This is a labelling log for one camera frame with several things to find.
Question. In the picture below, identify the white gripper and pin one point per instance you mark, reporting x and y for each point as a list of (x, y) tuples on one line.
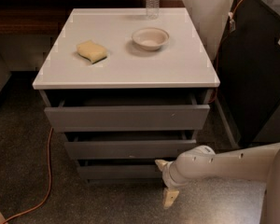
[(168, 174)]

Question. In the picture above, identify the grey bottom drawer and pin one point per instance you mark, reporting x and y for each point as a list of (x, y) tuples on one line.
[(118, 169)]

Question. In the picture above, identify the grey drawer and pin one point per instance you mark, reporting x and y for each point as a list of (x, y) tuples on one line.
[(128, 145), (118, 169), (124, 118)]

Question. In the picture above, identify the yellow sponge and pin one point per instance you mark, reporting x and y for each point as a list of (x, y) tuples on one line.
[(92, 51)]

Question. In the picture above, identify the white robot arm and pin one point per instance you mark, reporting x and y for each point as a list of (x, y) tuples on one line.
[(255, 164)]

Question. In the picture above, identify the grey middle drawer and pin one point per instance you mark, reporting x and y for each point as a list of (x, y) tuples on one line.
[(128, 145)]

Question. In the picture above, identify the grey top drawer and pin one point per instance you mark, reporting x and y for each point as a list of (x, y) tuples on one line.
[(124, 118)]

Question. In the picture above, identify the white grey drawer cabinet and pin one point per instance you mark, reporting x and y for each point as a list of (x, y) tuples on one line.
[(179, 73)]

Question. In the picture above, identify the white paper bowl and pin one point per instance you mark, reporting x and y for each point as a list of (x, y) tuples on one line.
[(150, 38)]

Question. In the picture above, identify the dark cabinet on right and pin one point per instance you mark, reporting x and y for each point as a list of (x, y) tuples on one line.
[(248, 66)]

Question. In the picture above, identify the clear plastic water bottle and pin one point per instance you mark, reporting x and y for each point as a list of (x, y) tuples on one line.
[(152, 8)]

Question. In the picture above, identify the dark wooden bench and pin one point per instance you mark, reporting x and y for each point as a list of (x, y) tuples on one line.
[(47, 17)]

